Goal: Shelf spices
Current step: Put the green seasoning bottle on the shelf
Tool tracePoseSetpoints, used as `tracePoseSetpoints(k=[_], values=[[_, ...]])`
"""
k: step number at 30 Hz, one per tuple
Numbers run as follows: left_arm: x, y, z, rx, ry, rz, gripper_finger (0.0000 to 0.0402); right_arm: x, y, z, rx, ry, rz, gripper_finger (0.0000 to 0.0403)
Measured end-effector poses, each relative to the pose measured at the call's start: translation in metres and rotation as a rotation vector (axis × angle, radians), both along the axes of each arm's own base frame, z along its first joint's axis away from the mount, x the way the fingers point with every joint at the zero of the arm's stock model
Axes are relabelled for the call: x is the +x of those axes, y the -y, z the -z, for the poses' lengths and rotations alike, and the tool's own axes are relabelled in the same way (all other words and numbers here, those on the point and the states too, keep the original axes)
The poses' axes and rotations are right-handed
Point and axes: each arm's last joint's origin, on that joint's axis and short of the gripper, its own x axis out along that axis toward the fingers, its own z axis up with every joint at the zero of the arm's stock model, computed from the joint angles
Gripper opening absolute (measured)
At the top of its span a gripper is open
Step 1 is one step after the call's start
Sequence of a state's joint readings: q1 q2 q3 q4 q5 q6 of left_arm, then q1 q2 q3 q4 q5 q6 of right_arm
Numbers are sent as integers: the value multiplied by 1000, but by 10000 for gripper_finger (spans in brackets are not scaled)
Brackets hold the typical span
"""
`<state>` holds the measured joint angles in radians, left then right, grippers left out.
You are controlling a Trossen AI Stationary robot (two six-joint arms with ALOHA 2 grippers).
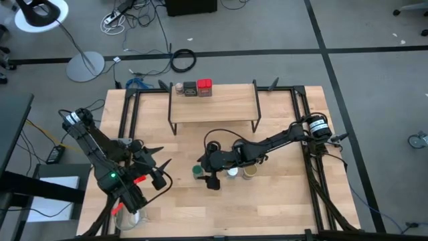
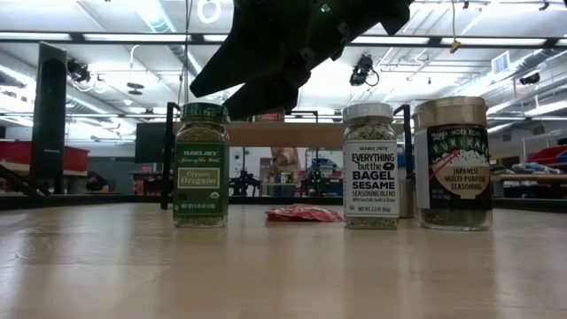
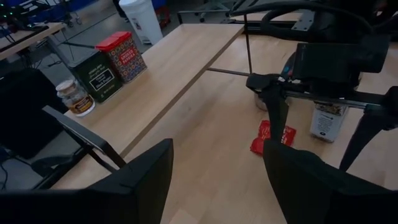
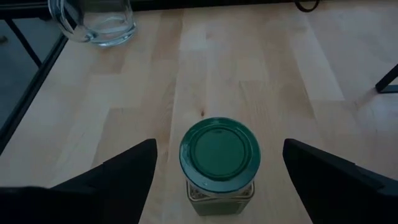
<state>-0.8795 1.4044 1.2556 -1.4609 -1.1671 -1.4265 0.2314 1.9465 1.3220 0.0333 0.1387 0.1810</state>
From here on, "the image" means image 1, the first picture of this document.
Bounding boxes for grey round floor stand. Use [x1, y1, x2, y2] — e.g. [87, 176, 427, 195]
[55, 18, 106, 83]

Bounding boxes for red lid paprika tin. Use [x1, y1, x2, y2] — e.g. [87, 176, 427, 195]
[197, 78, 213, 98]

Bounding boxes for office chair base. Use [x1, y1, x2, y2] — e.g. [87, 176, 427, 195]
[393, 1, 428, 37]

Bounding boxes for green lid spice jar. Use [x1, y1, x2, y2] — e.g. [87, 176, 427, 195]
[191, 164, 205, 180]

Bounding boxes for black pepper tin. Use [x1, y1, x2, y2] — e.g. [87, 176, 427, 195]
[183, 81, 198, 98]

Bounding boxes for black desk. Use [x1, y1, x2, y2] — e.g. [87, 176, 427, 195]
[0, 93, 86, 205]

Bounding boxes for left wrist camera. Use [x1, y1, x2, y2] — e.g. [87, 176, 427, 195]
[149, 170, 168, 191]

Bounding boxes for white cable bundle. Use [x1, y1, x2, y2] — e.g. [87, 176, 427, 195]
[100, 15, 126, 36]

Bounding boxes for black box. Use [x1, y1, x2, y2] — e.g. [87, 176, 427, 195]
[165, 0, 218, 17]

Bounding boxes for grey cabinet white front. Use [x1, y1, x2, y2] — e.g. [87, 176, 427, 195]
[19, 163, 92, 241]

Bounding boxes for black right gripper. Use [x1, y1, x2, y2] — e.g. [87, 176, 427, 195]
[197, 141, 240, 181]

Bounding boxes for white power strip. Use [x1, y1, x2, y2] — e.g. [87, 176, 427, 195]
[102, 9, 122, 25]

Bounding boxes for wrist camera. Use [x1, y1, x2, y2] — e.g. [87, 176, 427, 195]
[204, 176, 222, 191]
[149, 170, 168, 191]

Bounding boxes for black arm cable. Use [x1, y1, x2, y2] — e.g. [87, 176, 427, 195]
[203, 128, 250, 151]
[143, 169, 174, 207]

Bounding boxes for clear glass mug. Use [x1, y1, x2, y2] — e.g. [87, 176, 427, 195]
[113, 202, 150, 231]

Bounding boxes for wooden shelf riser black legs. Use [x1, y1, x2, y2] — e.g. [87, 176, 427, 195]
[168, 79, 262, 137]

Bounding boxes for caster wheel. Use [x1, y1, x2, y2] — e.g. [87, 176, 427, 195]
[407, 131, 428, 150]

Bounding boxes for black power adapter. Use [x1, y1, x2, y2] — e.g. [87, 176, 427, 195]
[45, 144, 66, 165]

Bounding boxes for black aluminium table frame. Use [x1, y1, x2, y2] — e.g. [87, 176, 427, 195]
[76, 77, 362, 241]

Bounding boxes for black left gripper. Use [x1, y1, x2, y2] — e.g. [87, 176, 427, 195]
[129, 140, 173, 175]

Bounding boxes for black cable coil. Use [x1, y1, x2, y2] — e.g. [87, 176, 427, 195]
[170, 48, 197, 74]

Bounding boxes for white round stand base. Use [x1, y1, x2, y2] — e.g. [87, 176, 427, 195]
[14, 0, 70, 33]

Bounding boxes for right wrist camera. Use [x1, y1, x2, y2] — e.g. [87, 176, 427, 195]
[204, 176, 222, 191]

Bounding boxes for gold lid spice jar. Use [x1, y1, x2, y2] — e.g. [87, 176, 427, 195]
[242, 163, 259, 181]

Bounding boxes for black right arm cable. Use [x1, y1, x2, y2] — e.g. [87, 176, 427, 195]
[203, 128, 250, 151]

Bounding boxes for blue cable coil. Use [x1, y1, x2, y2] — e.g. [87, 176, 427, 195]
[125, 77, 148, 90]

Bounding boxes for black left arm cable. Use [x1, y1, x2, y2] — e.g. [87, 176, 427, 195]
[143, 169, 174, 207]

